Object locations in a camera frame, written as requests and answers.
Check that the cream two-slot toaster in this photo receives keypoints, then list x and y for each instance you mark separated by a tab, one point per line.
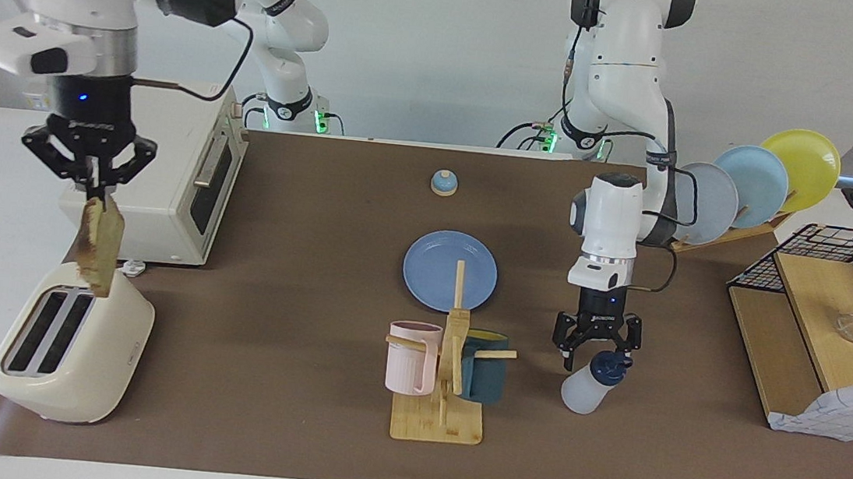
101	365

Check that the brown table mat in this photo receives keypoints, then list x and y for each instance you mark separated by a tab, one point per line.
269	334

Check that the toasted bread slice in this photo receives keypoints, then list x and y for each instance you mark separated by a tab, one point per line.
101	247

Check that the white toaster oven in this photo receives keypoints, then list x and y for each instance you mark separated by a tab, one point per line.
149	197

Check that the pink ribbed mug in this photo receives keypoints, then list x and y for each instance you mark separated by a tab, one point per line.
407	363

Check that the white wall power outlet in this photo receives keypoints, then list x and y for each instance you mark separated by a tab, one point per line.
33	101

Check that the white checkered cloth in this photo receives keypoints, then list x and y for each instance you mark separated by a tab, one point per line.
841	408

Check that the wooden mug tree stand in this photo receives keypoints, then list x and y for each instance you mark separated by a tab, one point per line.
436	424

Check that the small clear glass piece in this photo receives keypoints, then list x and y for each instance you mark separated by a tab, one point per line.
851	327

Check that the wooden plate rack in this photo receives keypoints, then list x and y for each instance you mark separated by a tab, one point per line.
732	234

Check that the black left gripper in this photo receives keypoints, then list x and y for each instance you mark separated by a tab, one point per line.
601	311

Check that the dark teal mug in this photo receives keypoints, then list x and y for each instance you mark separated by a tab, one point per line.
483	378

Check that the pale grey plate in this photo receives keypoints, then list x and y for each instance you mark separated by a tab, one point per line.
715	209

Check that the periwinkle blue dinner plate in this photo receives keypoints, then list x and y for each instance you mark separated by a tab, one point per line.
431	271

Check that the light blue plate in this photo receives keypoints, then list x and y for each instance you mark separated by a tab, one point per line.
761	182

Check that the translucent squeeze bottle navy cap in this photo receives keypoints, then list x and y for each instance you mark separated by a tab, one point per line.
582	391

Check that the yellow plate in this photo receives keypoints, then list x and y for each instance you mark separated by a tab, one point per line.
805	166

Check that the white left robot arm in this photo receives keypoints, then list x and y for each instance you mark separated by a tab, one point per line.
623	63

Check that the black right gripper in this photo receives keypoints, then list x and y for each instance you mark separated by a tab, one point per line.
87	105

